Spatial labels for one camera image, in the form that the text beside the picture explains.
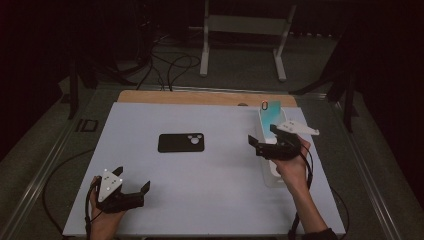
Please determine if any aluminium floor frame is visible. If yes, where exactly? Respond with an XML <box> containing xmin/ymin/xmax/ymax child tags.
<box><xmin>0</xmin><ymin>83</ymin><xmax>403</xmax><ymax>240</ymax></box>

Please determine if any long white plastic bin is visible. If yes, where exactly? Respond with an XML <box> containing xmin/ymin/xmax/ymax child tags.
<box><xmin>255</xmin><ymin>106</ymin><xmax>301</xmax><ymax>188</ymax></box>

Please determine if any white metal stand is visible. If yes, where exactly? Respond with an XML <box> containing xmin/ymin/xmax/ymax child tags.
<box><xmin>199</xmin><ymin>0</ymin><xmax>298</xmax><ymax>83</ymax></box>

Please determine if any white table cover board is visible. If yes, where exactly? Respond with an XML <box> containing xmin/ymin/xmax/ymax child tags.
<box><xmin>62</xmin><ymin>101</ymin><xmax>347</xmax><ymax>238</ymax></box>

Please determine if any person's right hand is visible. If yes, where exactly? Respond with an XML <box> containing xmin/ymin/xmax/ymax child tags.
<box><xmin>271</xmin><ymin>136</ymin><xmax>312</xmax><ymax>196</ymax></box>

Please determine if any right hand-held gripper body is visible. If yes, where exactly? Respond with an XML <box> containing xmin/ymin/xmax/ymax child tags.
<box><xmin>255</xmin><ymin>119</ymin><xmax>320</xmax><ymax>161</ymax></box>

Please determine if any iridescent phone case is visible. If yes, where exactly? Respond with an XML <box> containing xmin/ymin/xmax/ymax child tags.
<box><xmin>259</xmin><ymin>99</ymin><xmax>284</xmax><ymax>141</ymax></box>

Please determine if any right hand-held gripper cable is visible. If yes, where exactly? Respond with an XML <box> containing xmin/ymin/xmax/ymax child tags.
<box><xmin>287</xmin><ymin>143</ymin><xmax>350</xmax><ymax>240</ymax></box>

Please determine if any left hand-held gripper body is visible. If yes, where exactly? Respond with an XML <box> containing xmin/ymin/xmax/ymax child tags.
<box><xmin>95</xmin><ymin>168</ymin><xmax>146</xmax><ymax>214</ymax></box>

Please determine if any black rectangular floor bracket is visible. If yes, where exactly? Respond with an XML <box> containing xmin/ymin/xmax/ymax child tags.
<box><xmin>75</xmin><ymin>118</ymin><xmax>99</xmax><ymax>133</ymax></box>

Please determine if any black floor cable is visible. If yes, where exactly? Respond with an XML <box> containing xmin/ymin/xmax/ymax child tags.
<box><xmin>134</xmin><ymin>33</ymin><xmax>168</xmax><ymax>91</ymax></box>
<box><xmin>165</xmin><ymin>54</ymin><xmax>202</xmax><ymax>92</ymax></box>

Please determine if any black metal stand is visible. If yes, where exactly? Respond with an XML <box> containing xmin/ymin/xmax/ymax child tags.
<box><xmin>67</xmin><ymin>59</ymin><xmax>99</xmax><ymax>120</ymax></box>
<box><xmin>289</xmin><ymin>64</ymin><xmax>360</xmax><ymax>134</ymax></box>

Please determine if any black phone case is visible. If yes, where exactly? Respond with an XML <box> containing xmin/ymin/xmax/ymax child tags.
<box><xmin>157</xmin><ymin>132</ymin><xmax>205</xmax><ymax>154</ymax></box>

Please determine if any hand-held gripper cable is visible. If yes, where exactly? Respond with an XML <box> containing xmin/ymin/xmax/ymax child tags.
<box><xmin>41</xmin><ymin>148</ymin><xmax>101</xmax><ymax>240</ymax></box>
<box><xmin>287</xmin><ymin>143</ymin><xmax>350</xmax><ymax>240</ymax></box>

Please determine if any person's left hand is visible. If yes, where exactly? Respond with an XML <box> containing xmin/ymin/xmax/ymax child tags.
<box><xmin>89</xmin><ymin>176</ymin><xmax>127</xmax><ymax>239</ymax></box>

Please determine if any left hand-held gripper cable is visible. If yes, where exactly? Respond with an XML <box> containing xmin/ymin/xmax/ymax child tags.
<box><xmin>41</xmin><ymin>148</ymin><xmax>101</xmax><ymax>240</ymax></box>

